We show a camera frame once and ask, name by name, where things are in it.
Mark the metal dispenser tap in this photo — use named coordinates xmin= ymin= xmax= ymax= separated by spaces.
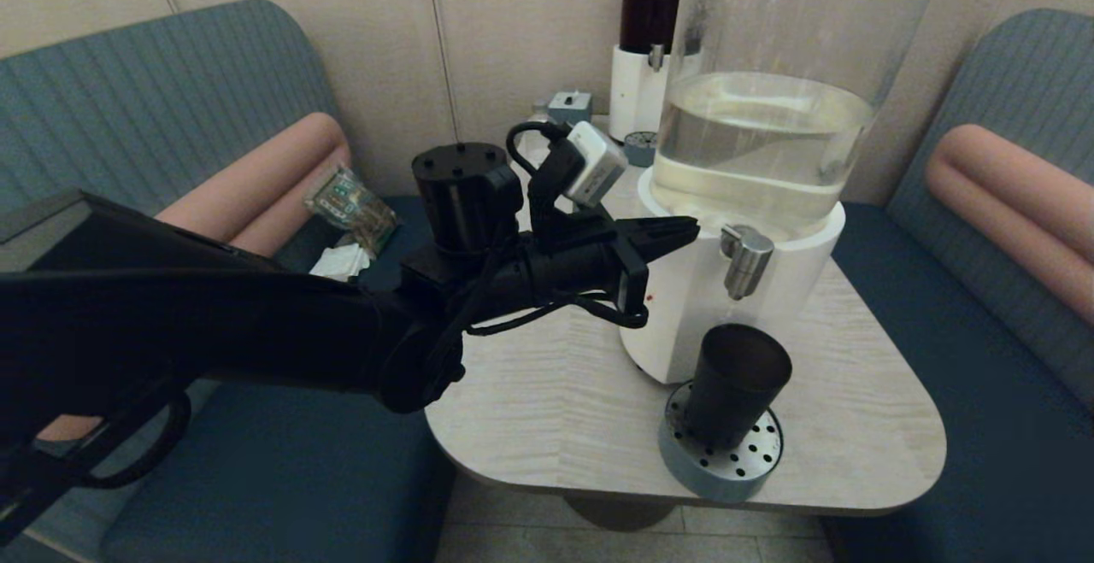
xmin=719 ymin=223 xmax=775 ymax=302

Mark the black tapered cup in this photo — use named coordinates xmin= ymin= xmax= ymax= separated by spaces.
xmin=683 ymin=323 xmax=793 ymax=451

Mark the small round drip tray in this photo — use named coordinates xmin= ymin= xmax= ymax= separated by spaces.
xmin=622 ymin=130 xmax=664 ymax=169

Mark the large clear water dispenser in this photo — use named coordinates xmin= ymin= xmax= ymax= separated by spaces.
xmin=617 ymin=0 xmax=950 ymax=385

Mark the blue-grey square box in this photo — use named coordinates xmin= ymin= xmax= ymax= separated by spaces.
xmin=548 ymin=90 xmax=594 ymax=127

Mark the small clear plastic bottle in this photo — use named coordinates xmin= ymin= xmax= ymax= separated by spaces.
xmin=526 ymin=100 xmax=555 ymax=162

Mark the dark drink dispenser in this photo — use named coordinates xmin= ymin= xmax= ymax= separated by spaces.
xmin=609 ymin=0 xmax=709 ymax=146

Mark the large round perforated drip tray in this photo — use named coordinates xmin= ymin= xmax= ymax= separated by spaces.
xmin=657 ymin=380 xmax=785 ymax=505

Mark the green snack packet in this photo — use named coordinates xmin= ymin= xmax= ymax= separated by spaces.
xmin=304 ymin=164 xmax=403 ymax=256

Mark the white napkin stack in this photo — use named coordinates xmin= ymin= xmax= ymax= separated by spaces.
xmin=308 ymin=243 xmax=373 ymax=284

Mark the pink bolster cushion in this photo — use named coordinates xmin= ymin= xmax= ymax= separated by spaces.
xmin=926 ymin=124 xmax=1094 ymax=327
xmin=34 ymin=112 xmax=353 ymax=446

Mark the teal bench with wooden base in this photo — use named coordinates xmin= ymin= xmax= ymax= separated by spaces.
xmin=0 ymin=0 xmax=498 ymax=563
xmin=819 ymin=8 xmax=1094 ymax=563

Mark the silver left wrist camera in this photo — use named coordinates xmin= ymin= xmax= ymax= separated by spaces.
xmin=565 ymin=120 xmax=630 ymax=208

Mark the black left camera cable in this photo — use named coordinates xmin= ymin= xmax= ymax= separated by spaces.
xmin=465 ymin=120 xmax=652 ymax=339

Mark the gold table pedestal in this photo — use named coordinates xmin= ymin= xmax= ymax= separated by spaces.
xmin=560 ymin=493 xmax=682 ymax=533

